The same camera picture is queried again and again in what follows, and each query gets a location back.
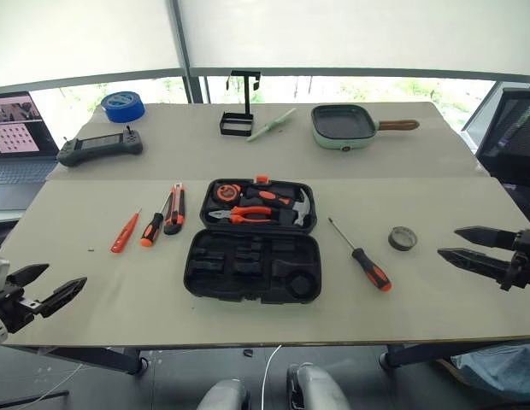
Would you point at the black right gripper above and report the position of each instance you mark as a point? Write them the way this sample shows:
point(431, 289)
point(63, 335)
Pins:
point(525, 260)

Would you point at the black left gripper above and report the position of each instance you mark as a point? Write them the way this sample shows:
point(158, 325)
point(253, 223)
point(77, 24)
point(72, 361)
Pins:
point(10, 307)

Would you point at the long orange black screwdriver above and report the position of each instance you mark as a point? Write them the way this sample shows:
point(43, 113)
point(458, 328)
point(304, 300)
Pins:
point(372, 269)

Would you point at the short orange black screwdriver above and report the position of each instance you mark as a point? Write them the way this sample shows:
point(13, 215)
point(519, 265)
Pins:
point(149, 230)

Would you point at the black orange utility knife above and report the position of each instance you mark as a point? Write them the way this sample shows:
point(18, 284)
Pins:
point(176, 213)

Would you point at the black tool case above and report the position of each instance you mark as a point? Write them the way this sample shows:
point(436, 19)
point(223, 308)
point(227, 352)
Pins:
point(252, 273)

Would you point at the grey tape roll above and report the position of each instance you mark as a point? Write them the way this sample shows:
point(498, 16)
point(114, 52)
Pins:
point(395, 242)

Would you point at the red tester pen screwdriver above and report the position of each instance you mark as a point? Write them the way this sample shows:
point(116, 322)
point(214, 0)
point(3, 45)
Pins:
point(121, 237)

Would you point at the black mesh office chair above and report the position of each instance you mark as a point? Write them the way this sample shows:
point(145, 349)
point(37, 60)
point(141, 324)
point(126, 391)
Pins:
point(510, 136)

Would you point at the grey laptop computer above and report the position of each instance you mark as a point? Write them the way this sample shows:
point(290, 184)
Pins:
point(17, 171)

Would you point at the dark grey handheld remote controller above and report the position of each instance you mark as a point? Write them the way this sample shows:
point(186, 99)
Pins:
point(98, 147)

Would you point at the green electric frying pan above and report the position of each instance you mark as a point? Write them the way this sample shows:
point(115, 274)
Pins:
point(342, 126)

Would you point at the blue tape roll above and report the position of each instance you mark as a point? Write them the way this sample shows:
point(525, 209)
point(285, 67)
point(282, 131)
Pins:
point(124, 112)

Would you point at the orange black tape measure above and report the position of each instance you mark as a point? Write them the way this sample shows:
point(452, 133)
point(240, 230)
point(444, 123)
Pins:
point(227, 192)

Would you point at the grey rounded shape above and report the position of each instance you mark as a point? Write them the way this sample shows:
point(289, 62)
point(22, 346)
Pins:
point(316, 388)
point(224, 395)

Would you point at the small black floor piece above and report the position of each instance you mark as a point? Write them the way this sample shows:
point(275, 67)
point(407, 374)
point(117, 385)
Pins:
point(249, 353)

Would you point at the pale green plastic utensil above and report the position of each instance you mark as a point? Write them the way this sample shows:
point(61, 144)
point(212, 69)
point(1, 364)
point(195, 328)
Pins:
point(269, 126)

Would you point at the black metal hanger stand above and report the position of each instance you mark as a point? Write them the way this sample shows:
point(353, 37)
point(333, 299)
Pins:
point(247, 98)

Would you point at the grey window frame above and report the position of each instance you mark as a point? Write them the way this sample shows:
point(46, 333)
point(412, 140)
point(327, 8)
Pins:
point(181, 42)

